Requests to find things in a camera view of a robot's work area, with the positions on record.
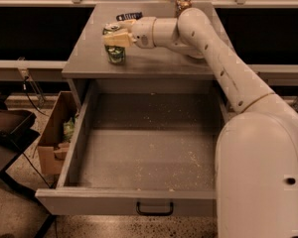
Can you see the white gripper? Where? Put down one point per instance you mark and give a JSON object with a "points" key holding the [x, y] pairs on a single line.
{"points": [[143, 31]]}

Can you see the green soda can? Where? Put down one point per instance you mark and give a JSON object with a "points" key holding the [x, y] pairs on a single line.
{"points": [[116, 55]]}

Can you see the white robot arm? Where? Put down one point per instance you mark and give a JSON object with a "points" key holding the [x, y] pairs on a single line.
{"points": [[257, 149]]}

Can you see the orange soda can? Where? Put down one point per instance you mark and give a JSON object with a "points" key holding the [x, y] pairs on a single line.
{"points": [[182, 5]]}

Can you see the open grey top drawer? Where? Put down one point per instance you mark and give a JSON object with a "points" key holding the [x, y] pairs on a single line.
{"points": [[118, 157]]}

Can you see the grey cabinet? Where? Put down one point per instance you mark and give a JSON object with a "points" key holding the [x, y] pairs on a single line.
{"points": [[148, 79]]}

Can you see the green chip bag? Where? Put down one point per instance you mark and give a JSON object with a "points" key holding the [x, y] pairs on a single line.
{"points": [[68, 130]]}

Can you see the cardboard box left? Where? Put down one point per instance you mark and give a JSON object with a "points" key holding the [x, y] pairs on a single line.
{"points": [[53, 147]]}

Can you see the black chair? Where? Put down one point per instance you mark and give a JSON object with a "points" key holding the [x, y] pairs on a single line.
{"points": [[16, 136]]}

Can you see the black drawer handle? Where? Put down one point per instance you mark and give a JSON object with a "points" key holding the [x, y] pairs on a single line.
{"points": [[154, 210]]}

